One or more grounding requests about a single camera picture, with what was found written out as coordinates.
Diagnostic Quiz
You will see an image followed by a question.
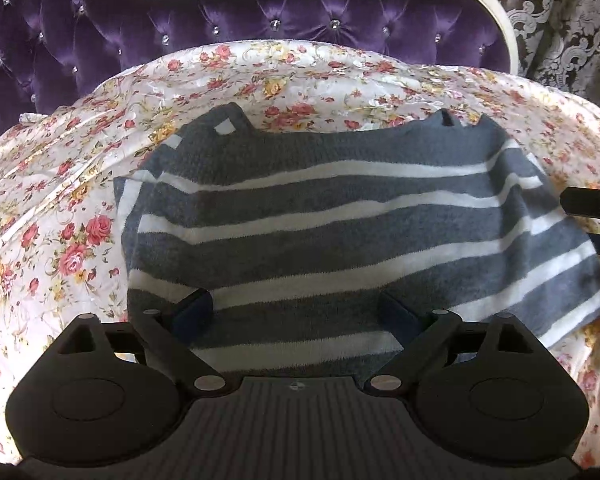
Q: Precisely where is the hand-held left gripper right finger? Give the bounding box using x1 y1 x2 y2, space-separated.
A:
364 292 550 392

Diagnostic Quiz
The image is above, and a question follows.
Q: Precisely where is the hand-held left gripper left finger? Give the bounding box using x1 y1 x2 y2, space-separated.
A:
55 287 242 394

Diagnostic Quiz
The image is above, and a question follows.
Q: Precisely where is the grey white striped sweater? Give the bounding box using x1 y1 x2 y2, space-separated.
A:
112 101 600 377

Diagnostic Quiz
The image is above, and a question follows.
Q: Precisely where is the floral blanket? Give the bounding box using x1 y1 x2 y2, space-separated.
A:
0 40 600 472

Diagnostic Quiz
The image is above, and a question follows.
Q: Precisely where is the dark damask curtain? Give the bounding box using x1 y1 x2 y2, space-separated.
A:
125 0 600 127

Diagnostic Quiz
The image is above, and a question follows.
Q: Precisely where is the purple tufted headboard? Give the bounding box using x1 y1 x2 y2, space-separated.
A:
0 0 519 157

